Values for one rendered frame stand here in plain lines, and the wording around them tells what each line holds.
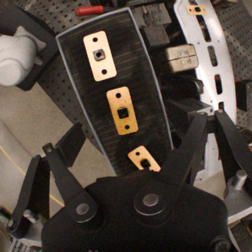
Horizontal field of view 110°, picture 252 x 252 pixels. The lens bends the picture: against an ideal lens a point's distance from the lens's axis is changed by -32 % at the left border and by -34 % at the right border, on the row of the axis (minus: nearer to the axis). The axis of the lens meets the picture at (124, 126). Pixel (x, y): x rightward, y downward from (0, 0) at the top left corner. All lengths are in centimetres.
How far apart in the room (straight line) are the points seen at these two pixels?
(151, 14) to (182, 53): 12
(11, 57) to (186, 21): 55
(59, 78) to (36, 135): 129
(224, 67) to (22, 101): 197
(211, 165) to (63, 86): 85
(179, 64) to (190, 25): 19
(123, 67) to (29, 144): 199
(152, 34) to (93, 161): 164
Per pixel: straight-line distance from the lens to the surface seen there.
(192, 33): 47
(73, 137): 17
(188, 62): 35
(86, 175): 198
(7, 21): 73
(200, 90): 33
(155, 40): 31
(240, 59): 109
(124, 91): 22
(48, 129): 178
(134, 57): 23
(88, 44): 24
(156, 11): 36
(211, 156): 62
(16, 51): 49
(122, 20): 25
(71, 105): 76
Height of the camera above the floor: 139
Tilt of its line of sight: 69 degrees down
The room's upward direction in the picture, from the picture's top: 178 degrees clockwise
